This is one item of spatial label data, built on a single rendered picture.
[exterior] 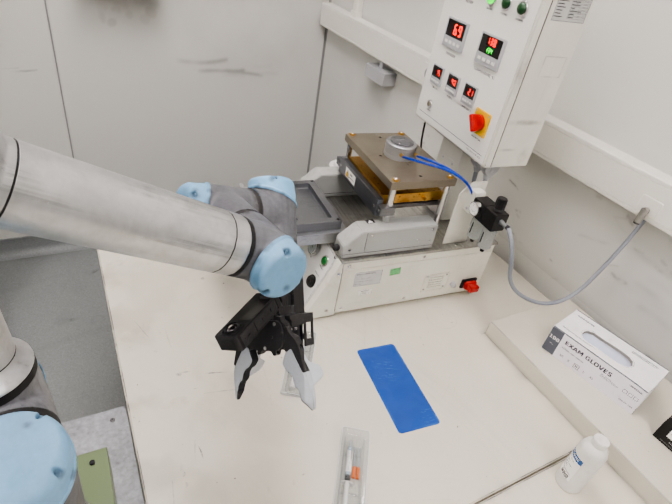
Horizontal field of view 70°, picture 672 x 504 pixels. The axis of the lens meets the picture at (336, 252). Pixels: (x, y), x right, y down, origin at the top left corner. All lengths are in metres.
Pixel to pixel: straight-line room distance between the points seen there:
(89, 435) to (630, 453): 1.05
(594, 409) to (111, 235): 1.05
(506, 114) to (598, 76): 0.36
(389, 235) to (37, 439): 0.79
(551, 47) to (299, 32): 1.60
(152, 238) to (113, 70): 1.92
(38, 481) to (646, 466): 1.04
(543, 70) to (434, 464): 0.84
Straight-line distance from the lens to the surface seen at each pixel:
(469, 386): 1.19
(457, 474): 1.04
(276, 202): 0.74
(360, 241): 1.11
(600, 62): 1.45
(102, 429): 1.04
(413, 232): 1.18
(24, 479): 0.65
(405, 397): 1.11
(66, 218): 0.46
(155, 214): 0.49
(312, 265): 1.21
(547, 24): 1.13
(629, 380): 1.24
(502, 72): 1.15
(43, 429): 0.67
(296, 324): 0.75
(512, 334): 1.30
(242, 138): 2.62
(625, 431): 1.24
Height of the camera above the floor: 1.59
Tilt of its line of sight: 36 degrees down
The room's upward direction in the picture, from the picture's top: 11 degrees clockwise
